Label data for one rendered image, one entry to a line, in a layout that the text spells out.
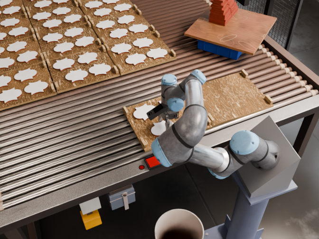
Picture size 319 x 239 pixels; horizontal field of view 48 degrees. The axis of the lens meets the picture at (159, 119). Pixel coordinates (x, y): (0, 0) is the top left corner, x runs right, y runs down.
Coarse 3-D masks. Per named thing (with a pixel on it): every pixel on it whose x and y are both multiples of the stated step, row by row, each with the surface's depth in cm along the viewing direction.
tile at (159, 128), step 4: (156, 124) 198; (160, 124) 198; (164, 124) 198; (152, 128) 196; (156, 128) 196; (160, 128) 196; (164, 128) 196; (152, 132) 194; (156, 132) 194; (160, 132) 194; (156, 136) 193
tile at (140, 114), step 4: (144, 104) 210; (136, 108) 208; (140, 108) 207; (144, 108) 207; (148, 108) 207; (152, 108) 207; (136, 112) 205; (140, 112) 205; (144, 112) 205; (136, 116) 203; (140, 116) 203; (144, 116) 203; (144, 120) 201
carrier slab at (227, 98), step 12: (240, 72) 231; (204, 84) 223; (216, 84) 223; (228, 84) 222; (240, 84) 222; (252, 84) 222; (204, 96) 215; (216, 96) 215; (228, 96) 215; (240, 96) 215; (252, 96) 214; (264, 96) 214; (216, 108) 208; (228, 108) 208; (240, 108) 207; (252, 108) 207; (264, 108) 207; (216, 120) 201; (228, 120) 201
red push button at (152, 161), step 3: (153, 156) 185; (147, 159) 183; (150, 159) 183; (153, 159) 183; (156, 159) 183; (147, 162) 182; (150, 162) 182; (153, 162) 182; (156, 162) 182; (150, 165) 181; (153, 165) 181
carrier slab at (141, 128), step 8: (136, 104) 211; (152, 104) 211; (184, 104) 211; (128, 120) 203; (136, 120) 202; (152, 120) 202; (176, 120) 201; (136, 128) 198; (144, 128) 198; (208, 128) 198; (136, 136) 195; (144, 136) 194; (152, 136) 194
